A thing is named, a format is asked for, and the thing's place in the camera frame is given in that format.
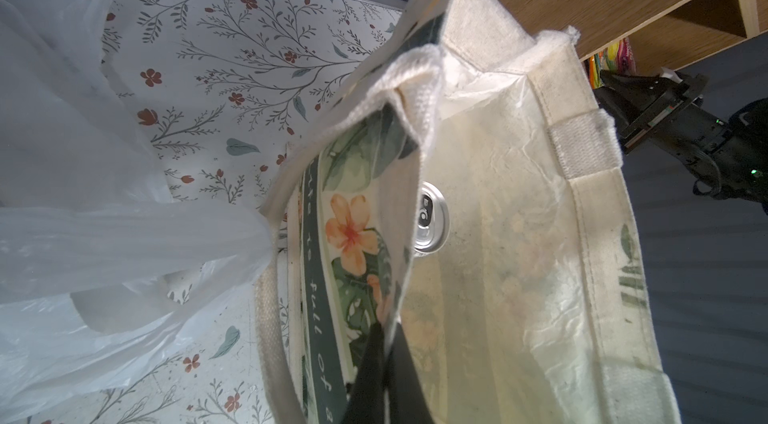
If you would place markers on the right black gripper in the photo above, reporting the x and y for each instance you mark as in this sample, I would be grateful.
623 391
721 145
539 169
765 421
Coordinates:
728 158

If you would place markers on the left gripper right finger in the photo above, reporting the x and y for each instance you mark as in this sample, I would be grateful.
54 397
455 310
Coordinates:
405 401

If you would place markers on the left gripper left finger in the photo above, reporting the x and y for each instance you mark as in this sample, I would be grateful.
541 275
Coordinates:
366 403

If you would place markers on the colourful fruit candy bag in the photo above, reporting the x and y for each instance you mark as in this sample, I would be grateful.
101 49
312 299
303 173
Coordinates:
618 57

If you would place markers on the silver drink can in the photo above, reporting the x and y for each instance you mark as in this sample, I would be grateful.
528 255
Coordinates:
433 221

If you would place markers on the cream canvas tote bag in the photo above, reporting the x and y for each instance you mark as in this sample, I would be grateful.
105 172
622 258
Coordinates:
535 310

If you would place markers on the white plastic grocery bag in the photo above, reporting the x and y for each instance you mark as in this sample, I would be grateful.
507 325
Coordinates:
103 274

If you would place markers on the floral table mat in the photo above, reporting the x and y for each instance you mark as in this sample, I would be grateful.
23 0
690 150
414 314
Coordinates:
221 88

